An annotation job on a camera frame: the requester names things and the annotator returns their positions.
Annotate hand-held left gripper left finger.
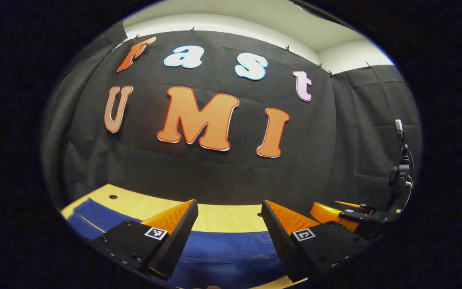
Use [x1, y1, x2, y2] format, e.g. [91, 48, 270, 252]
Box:
[91, 199, 199, 281]

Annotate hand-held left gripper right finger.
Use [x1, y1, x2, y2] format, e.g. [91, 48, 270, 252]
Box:
[260, 199, 370, 283]

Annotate blue jeans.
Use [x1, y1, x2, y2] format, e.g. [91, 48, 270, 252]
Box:
[67, 197, 296, 289]

